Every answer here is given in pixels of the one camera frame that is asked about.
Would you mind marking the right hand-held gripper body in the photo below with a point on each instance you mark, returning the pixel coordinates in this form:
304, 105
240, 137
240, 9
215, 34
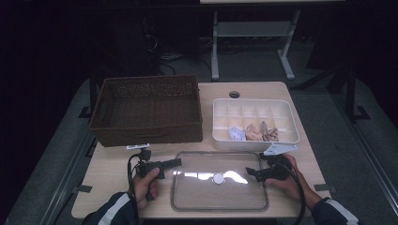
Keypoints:
280, 172

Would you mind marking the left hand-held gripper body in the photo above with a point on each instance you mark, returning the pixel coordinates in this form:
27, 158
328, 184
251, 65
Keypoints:
147, 167

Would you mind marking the white divided storage box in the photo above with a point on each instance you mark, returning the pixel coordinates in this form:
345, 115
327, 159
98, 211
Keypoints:
237, 145

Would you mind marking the beige sheer sock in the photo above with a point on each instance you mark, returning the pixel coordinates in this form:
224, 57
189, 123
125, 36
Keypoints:
270, 134

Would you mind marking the clear plastic box lid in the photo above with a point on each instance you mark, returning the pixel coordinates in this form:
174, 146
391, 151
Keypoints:
200, 193

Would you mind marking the white sock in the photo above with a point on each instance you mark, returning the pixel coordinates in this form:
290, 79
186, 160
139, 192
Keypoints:
237, 133

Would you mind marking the brown wicker basket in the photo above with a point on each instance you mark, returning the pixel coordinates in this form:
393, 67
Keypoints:
140, 103

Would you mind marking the person's right hand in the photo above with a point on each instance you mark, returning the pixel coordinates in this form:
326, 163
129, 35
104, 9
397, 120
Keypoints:
291, 187

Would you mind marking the person's left hand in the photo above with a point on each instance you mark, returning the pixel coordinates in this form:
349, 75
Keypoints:
140, 190

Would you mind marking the grey tape strip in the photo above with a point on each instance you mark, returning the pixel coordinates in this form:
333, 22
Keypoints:
83, 188
322, 187

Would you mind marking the round table grommet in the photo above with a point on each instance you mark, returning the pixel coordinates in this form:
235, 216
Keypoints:
234, 94

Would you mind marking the black metal stand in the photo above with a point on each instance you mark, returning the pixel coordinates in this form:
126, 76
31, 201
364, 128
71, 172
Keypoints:
93, 93
351, 93

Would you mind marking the white metal stand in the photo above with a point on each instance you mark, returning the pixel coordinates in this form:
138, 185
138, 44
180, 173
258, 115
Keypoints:
250, 29

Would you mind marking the grey metal floor rail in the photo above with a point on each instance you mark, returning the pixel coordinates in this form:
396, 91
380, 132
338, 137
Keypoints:
369, 156
67, 181

